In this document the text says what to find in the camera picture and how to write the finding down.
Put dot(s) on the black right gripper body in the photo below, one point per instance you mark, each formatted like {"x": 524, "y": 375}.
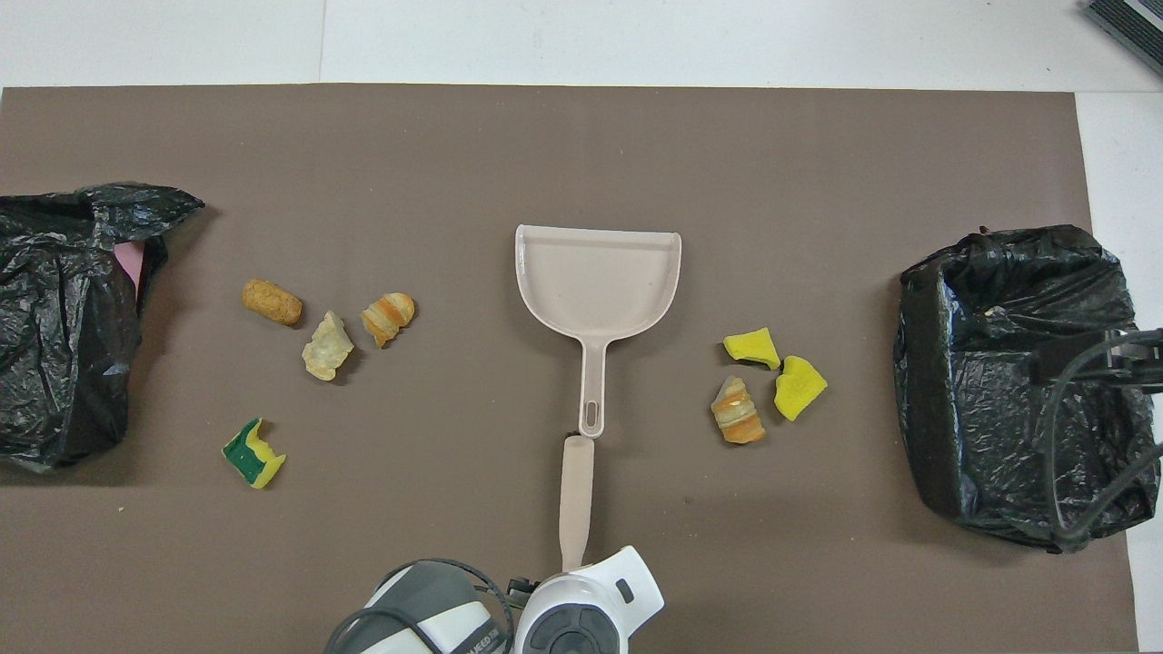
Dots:
{"x": 1140, "y": 359}

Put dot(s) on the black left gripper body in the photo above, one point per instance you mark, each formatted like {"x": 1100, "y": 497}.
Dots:
{"x": 521, "y": 590}

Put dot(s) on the orange striped croissant piece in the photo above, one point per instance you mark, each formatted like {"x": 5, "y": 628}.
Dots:
{"x": 389, "y": 316}
{"x": 738, "y": 413}

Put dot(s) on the green and yellow sponge piece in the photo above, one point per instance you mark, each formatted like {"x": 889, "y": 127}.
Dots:
{"x": 250, "y": 454}

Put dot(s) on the pale flaky croissant piece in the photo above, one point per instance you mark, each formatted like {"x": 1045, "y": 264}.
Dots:
{"x": 325, "y": 350}

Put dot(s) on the beige plastic dustpan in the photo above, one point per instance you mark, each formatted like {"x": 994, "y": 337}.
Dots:
{"x": 595, "y": 282}

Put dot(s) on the brown croquette bread roll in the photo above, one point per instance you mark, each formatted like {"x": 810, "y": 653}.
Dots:
{"x": 273, "y": 302}

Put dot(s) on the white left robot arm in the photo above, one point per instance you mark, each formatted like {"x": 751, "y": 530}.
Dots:
{"x": 591, "y": 599}

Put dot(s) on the black trash bag lined bin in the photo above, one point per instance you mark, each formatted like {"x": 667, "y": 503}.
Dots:
{"x": 981, "y": 454}

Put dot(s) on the pink plastic bin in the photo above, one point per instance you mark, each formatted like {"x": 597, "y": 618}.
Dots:
{"x": 134, "y": 263}

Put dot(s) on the crumpled black trash bag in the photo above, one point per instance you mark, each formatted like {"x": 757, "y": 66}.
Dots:
{"x": 54, "y": 391}

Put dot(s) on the dark ribbed grille panel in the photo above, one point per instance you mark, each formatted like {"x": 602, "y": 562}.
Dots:
{"x": 1136, "y": 23}

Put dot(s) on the brown table mat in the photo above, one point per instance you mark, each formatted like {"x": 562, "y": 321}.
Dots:
{"x": 545, "y": 136}

